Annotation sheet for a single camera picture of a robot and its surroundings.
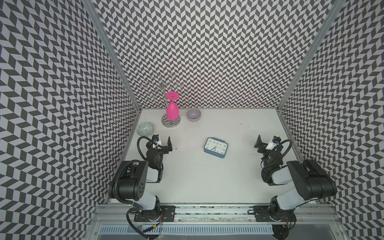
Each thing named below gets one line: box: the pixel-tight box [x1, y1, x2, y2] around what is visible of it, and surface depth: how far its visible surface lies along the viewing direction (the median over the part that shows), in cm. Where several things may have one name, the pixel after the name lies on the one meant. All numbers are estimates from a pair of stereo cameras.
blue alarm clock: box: [203, 137, 229, 159], surface depth 96 cm
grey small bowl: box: [186, 108, 202, 122], surface depth 111 cm
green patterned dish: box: [136, 122, 154, 137], surface depth 106 cm
